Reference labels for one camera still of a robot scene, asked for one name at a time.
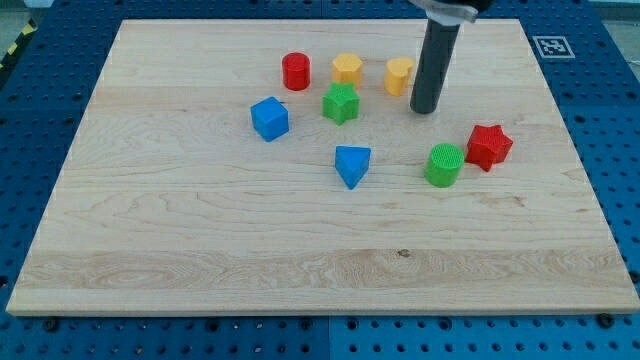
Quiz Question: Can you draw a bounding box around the yellow heart block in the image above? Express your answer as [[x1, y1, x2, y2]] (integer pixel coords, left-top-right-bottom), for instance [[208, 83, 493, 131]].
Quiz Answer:
[[384, 57, 414, 96]]

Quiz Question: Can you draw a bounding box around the red cylinder block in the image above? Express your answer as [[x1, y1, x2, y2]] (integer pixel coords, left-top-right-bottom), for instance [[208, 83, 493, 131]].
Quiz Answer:
[[281, 52, 311, 91]]

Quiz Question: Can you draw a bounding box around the wooden board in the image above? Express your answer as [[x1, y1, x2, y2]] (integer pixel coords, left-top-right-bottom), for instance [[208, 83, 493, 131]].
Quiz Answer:
[[7, 19, 639, 317]]

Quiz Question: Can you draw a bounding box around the silver pusher mount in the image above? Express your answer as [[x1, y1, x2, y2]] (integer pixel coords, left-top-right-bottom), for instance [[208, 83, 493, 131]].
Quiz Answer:
[[408, 0, 493, 24]]

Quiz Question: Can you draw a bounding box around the blue cube block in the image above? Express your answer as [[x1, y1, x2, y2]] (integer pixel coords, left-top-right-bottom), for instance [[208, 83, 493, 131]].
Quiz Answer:
[[250, 97, 289, 142]]

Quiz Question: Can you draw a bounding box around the yellow hexagon block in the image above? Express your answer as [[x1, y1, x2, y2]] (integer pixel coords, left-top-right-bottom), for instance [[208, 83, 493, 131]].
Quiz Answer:
[[332, 53, 363, 88]]

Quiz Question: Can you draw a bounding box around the green star block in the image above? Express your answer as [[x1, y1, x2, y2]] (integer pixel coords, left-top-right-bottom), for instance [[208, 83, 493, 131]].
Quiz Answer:
[[322, 82, 360, 125]]

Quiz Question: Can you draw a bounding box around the green cylinder block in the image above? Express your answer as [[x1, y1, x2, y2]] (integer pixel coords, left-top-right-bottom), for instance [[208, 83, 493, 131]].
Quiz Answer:
[[424, 143, 464, 188]]

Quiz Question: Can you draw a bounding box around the red star block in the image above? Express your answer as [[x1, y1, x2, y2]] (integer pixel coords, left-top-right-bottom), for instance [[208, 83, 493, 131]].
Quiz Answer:
[[465, 125, 513, 172]]

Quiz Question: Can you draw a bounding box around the white fiducial marker tag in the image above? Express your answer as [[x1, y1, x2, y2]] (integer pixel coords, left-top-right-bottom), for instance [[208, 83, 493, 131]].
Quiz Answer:
[[532, 35, 575, 59]]

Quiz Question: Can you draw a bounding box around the blue triangle block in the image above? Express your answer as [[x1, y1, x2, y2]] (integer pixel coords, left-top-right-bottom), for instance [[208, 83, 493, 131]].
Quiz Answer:
[[334, 146, 371, 190]]

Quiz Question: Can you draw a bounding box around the yellow black hazard tape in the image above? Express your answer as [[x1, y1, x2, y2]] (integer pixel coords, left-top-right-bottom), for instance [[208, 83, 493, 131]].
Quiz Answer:
[[1, 18, 38, 70]]

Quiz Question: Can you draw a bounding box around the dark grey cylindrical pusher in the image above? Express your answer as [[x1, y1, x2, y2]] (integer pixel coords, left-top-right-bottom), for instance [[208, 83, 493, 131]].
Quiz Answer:
[[410, 20, 460, 114]]

